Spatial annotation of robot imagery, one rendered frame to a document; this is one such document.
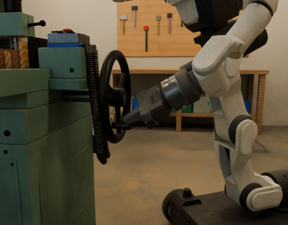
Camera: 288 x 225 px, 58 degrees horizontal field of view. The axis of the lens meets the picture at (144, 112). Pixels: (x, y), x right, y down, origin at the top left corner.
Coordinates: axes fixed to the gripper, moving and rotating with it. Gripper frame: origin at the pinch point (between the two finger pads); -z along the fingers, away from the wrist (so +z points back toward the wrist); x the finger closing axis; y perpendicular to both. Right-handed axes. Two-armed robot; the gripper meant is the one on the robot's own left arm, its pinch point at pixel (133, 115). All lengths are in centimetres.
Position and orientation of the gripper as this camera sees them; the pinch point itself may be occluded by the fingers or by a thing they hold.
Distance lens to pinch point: 70.9
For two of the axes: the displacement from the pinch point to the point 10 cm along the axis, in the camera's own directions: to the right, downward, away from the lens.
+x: -1.6, -6.8, 7.2
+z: 8.5, -4.6, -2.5
